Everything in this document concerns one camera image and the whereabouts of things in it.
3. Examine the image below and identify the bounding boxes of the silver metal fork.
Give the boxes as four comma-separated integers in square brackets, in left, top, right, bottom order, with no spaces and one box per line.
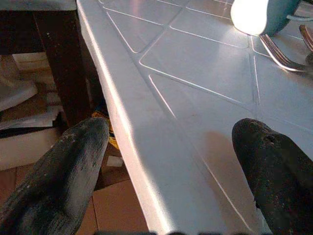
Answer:
[259,34,307,73]

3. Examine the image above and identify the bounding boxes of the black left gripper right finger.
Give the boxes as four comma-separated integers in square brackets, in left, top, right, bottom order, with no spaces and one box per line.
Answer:
[231,118,313,235]

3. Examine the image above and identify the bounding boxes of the stacked white papers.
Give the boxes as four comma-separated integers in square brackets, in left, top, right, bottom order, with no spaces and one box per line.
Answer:
[0,52,62,171]

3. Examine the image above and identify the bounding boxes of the yellow blue packaging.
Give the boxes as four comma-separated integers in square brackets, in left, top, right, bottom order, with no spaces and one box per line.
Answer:
[91,102,120,150]

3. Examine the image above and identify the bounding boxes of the white plastic table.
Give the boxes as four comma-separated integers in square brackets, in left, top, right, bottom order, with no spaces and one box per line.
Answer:
[76,0,313,235]

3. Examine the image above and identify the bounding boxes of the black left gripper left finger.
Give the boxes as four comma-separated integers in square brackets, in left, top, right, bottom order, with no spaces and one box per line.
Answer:
[0,117,110,235]

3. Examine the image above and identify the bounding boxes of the dark wooden furniture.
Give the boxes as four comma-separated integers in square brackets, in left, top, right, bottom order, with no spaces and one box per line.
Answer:
[0,0,108,128]

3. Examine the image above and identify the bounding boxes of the teal ceramic mug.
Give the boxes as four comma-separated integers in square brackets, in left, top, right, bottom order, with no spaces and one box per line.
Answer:
[230,0,313,36]

